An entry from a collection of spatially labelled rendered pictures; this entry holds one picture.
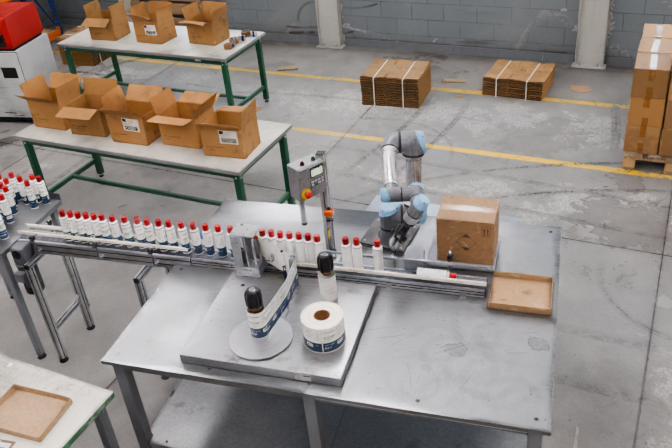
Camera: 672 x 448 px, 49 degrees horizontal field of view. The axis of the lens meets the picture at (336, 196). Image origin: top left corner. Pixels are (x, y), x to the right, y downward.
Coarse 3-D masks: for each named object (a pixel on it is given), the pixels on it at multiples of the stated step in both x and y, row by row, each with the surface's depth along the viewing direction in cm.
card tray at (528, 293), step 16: (496, 272) 381; (512, 272) 378; (496, 288) 374; (512, 288) 373; (528, 288) 372; (544, 288) 371; (496, 304) 359; (512, 304) 357; (528, 304) 361; (544, 304) 360
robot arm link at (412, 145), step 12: (408, 132) 388; (420, 132) 387; (408, 144) 386; (420, 144) 385; (408, 156) 389; (420, 156) 390; (408, 168) 394; (420, 168) 395; (408, 180) 397; (420, 180) 397; (408, 204) 401
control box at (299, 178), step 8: (296, 160) 375; (304, 160) 374; (320, 160) 374; (288, 168) 372; (296, 168) 368; (304, 168) 369; (288, 176) 376; (296, 176) 369; (304, 176) 370; (296, 184) 372; (304, 184) 372; (320, 184) 379; (296, 192) 375; (304, 192) 374; (312, 192) 377; (320, 192) 381; (304, 200) 376
